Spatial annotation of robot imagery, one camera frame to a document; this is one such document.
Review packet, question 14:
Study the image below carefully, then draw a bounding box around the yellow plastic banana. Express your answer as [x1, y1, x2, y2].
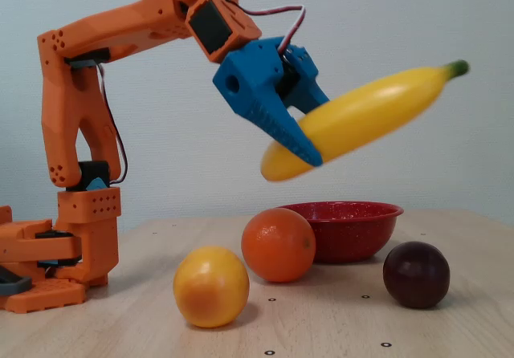
[259, 59, 471, 182]

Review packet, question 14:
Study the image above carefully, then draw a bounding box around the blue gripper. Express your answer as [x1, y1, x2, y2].
[212, 36, 332, 168]

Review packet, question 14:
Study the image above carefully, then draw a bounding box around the dark purple plum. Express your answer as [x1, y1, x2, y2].
[382, 241, 451, 310]

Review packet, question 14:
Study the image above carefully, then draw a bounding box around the grey table clamp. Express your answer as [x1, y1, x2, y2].
[0, 265, 33, 297]

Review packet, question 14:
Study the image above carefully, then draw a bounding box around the orange fruit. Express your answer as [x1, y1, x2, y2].
[240, 207, 317, 283]

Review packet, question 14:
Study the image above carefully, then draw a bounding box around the red speckled bowl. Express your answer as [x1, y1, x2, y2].
[276, 201, 405, 264]

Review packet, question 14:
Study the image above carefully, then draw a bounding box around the yellow round fruit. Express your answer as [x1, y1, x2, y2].
[173, 246, 251, 329]

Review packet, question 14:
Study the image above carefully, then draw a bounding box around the red white gripper servo cable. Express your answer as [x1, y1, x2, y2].
[218, 0, 307, 56]

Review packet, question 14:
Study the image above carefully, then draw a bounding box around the orange robot base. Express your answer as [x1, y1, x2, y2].
[0, 205, 89, 315]

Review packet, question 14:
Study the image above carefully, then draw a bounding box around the dark arm servo cable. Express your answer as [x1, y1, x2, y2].
[98, 63, 129, 185]

